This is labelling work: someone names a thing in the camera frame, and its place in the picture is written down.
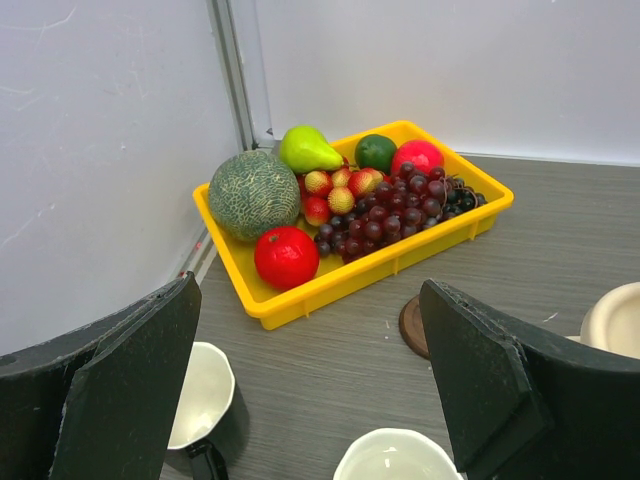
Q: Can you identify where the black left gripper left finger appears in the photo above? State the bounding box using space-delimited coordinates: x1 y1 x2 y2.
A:
1 273 202 479

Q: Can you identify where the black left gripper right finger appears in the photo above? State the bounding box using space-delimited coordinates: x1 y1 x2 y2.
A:
419 279 639 479

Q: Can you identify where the cream three-tier cake stand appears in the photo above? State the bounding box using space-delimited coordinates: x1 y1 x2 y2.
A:
567 282 640 359

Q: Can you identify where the black white mug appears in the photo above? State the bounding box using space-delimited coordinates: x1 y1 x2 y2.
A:
167 341 250 479

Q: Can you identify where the brown round coaster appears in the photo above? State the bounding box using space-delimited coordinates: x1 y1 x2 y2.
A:
398 295 430 360

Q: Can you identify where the blue white mug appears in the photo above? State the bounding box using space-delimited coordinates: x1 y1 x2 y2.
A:
333 428 462 480

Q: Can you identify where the yellow plastic fruit bin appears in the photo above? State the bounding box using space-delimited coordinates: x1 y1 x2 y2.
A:
193 120 514 330

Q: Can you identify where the purple grape bunch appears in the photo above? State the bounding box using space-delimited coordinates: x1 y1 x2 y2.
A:
314 162 488 264

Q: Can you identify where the red apple front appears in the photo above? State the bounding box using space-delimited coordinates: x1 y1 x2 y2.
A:
254 226 320 290

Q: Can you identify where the red apple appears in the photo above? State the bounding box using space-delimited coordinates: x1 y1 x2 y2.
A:
391 140 444 173
254 226 320 290

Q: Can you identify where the green melon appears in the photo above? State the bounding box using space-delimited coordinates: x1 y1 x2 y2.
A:
208 150 301 242

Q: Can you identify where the red apple back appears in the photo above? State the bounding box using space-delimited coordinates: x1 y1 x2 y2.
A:
391 140 444 173

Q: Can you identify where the red yellow cherries cluster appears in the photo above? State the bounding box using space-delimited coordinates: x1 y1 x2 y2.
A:
297 167 387 227

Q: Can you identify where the green lime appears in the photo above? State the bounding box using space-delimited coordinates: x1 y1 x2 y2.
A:
354 134 397 174

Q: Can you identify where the green pear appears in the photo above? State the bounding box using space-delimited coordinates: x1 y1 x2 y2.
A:
279 125 343 174

